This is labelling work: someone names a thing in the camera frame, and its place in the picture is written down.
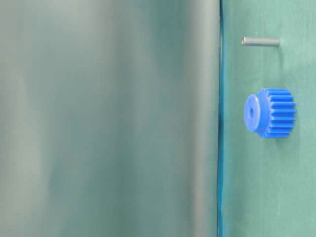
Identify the green table mat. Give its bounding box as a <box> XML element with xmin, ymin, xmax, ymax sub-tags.
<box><xmin>219</xmin><ymin>0</ymin><xmax>316</xmax><ymax>237</ymax></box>

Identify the grey metal shaft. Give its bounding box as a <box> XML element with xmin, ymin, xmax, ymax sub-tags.
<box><xmin>241</xmin><ymin>37</ymin><xmax>280</xmax><ymax>47</ymax></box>

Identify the small blue plastic gear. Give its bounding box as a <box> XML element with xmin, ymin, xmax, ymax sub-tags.
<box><xmin>244</xmin><ymin>88</ymin><xmax>296</xmax><ymax>139</ymax></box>

